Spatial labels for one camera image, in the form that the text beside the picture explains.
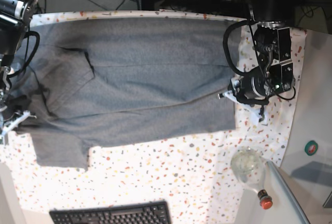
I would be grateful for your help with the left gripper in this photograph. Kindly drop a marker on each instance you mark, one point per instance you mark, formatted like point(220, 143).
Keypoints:
point(249, 90)

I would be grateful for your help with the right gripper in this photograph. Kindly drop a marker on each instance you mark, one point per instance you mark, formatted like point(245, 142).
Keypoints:
point(15, 107)

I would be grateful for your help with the grey t-shirt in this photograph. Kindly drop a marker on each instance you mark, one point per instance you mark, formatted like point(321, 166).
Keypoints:
point(114, 82)

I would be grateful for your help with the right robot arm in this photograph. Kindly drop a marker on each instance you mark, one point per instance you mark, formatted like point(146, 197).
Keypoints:
point(16, 16)

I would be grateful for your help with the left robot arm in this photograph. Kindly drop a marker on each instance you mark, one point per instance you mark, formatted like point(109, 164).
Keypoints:
point(272, 46)

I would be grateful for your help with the clear round glass bottle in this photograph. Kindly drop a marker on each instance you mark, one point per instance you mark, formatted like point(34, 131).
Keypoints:
point(249, 168)

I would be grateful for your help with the green tape roll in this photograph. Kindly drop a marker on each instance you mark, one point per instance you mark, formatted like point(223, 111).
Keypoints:
point(311, 148)

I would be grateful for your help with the terrazzo patterned table cloth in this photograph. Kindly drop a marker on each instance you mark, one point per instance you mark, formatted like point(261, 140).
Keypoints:
point(191, 172)

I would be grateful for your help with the grey metal bar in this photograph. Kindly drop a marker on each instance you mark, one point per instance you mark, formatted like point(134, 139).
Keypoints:
point(286, 208)

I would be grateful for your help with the black computer keyboard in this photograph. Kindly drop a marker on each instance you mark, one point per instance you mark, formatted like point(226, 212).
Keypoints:
point(154, 212)

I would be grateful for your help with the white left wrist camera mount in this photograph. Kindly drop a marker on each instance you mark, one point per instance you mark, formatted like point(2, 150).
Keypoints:
point(258, 114)

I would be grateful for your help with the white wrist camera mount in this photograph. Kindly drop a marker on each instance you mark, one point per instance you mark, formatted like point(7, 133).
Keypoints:
point(258, 114)
point(9, 125)

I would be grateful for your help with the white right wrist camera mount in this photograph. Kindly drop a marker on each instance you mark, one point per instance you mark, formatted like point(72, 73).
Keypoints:
point(9, 125)

